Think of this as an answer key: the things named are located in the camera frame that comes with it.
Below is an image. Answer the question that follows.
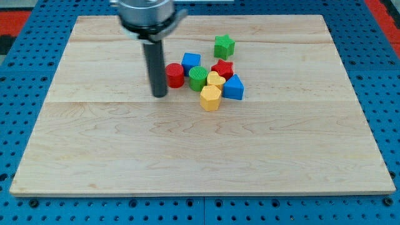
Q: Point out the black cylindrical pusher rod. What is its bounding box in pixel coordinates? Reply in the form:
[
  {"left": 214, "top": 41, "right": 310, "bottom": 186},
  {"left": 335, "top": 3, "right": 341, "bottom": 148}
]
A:
[{"left": 143, "top": 41, "right": 168, "bottom": 98}]

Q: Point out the green star block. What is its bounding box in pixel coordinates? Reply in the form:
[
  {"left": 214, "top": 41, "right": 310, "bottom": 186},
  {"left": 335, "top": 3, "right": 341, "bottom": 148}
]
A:
[{"left": 214, "top": 34, "right": 235, "bottom": 60}]

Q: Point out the red star block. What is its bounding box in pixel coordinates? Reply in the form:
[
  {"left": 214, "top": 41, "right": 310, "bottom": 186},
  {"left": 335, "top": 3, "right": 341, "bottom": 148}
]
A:
[{"left": 211, "top": 59, "right": 234, "bottom": 80}]

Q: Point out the red cylinder block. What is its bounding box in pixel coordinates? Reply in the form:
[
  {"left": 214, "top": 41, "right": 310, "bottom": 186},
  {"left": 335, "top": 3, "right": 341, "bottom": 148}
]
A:
[{"left": 165, "top": 63, "right": 184, "bottom": 88}]

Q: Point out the blue cube block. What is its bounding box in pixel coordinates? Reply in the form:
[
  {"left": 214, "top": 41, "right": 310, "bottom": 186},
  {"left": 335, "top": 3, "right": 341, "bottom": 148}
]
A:
[{"left": 181, "top": 52, "right": 201, "bottom": 76}]

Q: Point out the green cylinder block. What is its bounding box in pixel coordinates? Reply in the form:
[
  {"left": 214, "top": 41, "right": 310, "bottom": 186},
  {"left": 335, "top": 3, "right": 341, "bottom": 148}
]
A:
[{"left": 189, "top": 66, "right": 208, "bottom": 91}]

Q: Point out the yellow heart block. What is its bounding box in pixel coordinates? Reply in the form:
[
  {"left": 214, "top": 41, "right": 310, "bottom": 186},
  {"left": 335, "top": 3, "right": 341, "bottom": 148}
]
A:
[{"left": 206, "top": 71, "right": 226, "bottom": 91}]

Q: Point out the yellow hexagon block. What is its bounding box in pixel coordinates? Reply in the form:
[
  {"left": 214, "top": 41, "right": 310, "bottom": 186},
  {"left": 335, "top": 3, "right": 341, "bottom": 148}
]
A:
[{"left": 200, "top": 85, "right": 222, "bottom": 111}]

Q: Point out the blue triangle block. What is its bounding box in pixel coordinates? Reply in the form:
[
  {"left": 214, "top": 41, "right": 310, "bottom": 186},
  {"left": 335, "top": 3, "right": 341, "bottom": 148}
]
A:
[{"left": 222, "top": 74, "right": 244, "bottom": 100}]

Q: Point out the light wooden board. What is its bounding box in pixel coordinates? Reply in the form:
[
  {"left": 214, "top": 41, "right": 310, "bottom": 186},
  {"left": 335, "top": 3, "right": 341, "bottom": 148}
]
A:
[{"left": 9, "top": 15, "right": 396, "bottom": 197}]

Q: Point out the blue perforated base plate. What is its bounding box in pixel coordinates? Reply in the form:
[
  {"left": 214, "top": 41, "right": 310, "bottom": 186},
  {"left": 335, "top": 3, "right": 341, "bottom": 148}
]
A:
[{"left": 1, "top": 1, "right": 399, "bottom": 224}]

